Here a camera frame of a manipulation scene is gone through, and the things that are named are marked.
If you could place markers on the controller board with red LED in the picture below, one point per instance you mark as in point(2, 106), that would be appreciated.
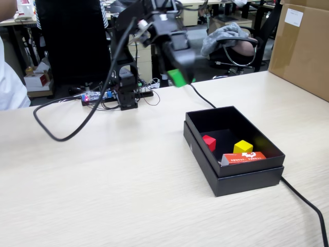
point(86, 98)

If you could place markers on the person in white shirt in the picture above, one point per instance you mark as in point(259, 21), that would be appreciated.
point(10, 90)

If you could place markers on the yellow wooden cube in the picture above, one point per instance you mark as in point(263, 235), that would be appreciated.
point(242, 148)

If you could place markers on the red wooden cube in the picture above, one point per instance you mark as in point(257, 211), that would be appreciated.
point(209, 142)

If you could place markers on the white and red small box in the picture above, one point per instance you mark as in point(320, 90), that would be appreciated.
point(34, 80)

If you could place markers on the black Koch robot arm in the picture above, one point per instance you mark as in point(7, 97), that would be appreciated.
point(126, 97)

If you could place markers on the black vertical pole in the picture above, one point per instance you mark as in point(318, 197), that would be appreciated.
point(164, 79)

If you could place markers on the orange carton pack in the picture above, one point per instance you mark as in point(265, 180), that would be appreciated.
point(244, 157)

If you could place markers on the large brown cardboard box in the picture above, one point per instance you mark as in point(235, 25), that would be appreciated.
point(300, 51)

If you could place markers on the black cardboard box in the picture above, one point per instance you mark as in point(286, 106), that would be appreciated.
point(246, 168)

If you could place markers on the black open box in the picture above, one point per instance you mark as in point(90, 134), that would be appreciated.
point(246, 184)

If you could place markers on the black office chair back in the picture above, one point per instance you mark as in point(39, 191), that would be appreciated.
point(72, 38)

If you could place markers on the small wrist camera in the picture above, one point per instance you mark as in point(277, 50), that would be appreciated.
point(144, 32)

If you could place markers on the green wooden cube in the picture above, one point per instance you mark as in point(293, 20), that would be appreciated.
point(177, 78)

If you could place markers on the chrome armrest office chair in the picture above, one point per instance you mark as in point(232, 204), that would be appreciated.
point(242, 61)

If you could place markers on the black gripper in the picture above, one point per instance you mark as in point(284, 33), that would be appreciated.
point(169, 28)

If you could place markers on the beige drawer cabinet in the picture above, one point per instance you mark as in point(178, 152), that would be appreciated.
point(144, 61)

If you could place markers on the grey blanket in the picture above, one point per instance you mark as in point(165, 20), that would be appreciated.
point(218, 36)

